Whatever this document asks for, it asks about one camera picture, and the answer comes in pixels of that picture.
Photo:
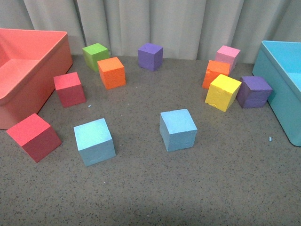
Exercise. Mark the green foam block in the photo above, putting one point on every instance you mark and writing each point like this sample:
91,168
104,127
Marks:
94,53

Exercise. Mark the orange dented foam block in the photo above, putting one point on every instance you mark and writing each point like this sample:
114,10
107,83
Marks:
214,69

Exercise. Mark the dark purple foam block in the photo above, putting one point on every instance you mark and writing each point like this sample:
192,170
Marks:
253,92

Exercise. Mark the grey curtain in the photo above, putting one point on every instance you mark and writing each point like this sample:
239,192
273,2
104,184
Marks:
186,29

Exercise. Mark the pink foam block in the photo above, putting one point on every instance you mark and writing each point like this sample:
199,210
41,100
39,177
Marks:
228,55

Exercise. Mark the light blue foam block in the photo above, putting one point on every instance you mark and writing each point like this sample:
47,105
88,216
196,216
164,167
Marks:
177,129
94,142

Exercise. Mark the light blue plastic bin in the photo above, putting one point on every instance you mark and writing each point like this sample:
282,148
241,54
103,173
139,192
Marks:
279,63

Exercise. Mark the pink plastic bin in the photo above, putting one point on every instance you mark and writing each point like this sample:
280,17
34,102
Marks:
29,59

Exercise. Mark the dark red foam block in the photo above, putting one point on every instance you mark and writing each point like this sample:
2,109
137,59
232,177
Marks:
69,89

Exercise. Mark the yellow foam block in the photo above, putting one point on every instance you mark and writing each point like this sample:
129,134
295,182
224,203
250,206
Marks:
222,92

